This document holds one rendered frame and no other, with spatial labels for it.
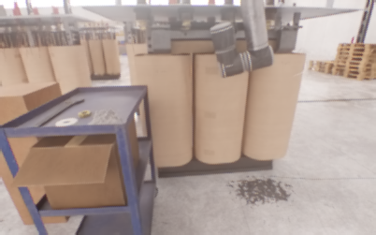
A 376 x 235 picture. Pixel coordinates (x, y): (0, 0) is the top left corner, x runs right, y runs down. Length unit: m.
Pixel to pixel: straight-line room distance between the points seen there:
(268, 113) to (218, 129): 0.41
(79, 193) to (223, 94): 1.05
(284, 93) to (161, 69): 0.93
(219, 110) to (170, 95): 0.38
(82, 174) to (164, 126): 0.85
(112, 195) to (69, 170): 0.22
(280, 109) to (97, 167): 1.34
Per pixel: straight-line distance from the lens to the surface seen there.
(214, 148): 1.56
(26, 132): 0.81
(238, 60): 1.02
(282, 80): 1.56
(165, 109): 1.38
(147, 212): 1.40
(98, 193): 0.88
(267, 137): 1.68
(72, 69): 3.33
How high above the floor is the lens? 1.15
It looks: 22 degrees down
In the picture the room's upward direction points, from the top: 1 degrees counter-clockwise
